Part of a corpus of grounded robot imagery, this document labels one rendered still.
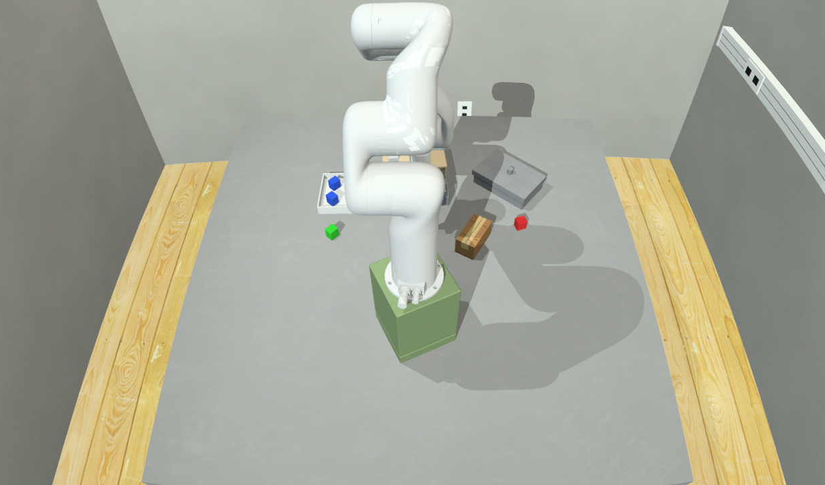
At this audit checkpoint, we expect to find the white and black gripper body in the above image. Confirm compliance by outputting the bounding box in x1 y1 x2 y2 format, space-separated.
409 152 431 163

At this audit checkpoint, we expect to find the brown cardboard box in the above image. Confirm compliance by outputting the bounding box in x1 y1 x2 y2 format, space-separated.
455 214 492 260

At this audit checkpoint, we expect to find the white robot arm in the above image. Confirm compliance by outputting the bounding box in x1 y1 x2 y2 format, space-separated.
343 2 455 309

